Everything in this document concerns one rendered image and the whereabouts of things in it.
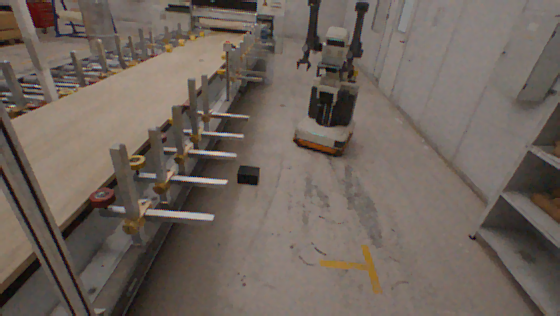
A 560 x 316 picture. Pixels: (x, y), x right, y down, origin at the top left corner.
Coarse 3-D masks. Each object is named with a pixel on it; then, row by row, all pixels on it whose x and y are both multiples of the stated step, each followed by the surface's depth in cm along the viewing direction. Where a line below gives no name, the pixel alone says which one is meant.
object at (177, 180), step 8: (136, 176) 127; (144, 176) 128; (152, 176) 128; (176, 176) 130; (176, 184) 129; (184, 184) 129; (192, 184) 129; (200, 184) 129; (208, 184) 129; (216, 184) 128; (224, 184) 128
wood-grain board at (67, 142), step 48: (192, 48) 358; (96, 96) 187; (144, 96) 195; (48, 144) 130; (96, 144) 134; (144, 144) 140; (0, 192) 100; (48, 192) 102; (0, 240) 83; (0, 288) 72
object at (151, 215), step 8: (112, 208) 106; (120, 208) 107; (104, 216) 106; (112, 216) 106; (120, 216) 106; (152, 216) 106; (160, 216) 106; (168, 216) 106; (176, 216) 106; (184, 216) 106; (192, 216) 107; (200, 216) 107; (208, 216) 107; (200, 224) 107; (208, 224) 107
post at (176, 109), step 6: (174, 108) 132; (180, 108) 135; (174, 114) 134; (180, 114) 135; (174, 120) 135; (180, 120) 136; (174, 126) 137; (180, 126) 137; (180, 132) 139; (180, 138) 140; (180, 144) 142; (180, 150) 144; (186, 162) 151; (180, 168) 150; (186, 168) 152
